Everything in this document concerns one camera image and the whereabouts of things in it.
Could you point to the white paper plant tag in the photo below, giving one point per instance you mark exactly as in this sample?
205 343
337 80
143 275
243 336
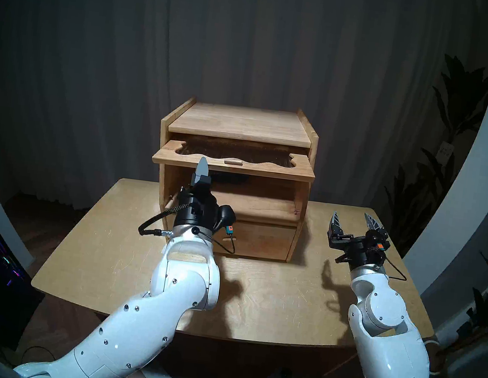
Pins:
444 152

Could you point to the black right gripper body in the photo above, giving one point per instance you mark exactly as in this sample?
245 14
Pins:
360 249

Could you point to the wooden cabinet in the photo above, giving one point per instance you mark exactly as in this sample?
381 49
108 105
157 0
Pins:
238 124

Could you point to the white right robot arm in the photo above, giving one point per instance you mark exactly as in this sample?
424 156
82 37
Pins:
391 355

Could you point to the grey curtain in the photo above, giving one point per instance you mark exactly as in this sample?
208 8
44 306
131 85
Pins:
109 63

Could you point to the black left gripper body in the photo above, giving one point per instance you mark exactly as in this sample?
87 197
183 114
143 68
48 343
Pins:
199 212

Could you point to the tall dark leafy plant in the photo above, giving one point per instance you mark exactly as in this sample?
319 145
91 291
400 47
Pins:
457 106

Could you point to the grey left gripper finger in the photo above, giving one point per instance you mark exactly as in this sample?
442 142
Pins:
202 168

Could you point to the wooden flip door ribbed window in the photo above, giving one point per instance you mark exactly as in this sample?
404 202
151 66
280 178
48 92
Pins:
268 170

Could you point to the black computer tower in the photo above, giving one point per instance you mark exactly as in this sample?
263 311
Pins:
1 293

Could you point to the white round plant pot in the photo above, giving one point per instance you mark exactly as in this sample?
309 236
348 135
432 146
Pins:
432 343

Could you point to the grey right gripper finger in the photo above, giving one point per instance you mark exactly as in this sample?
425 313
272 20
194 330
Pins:
335 225
373 224

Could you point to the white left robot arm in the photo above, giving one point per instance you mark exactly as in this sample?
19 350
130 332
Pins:
119 343

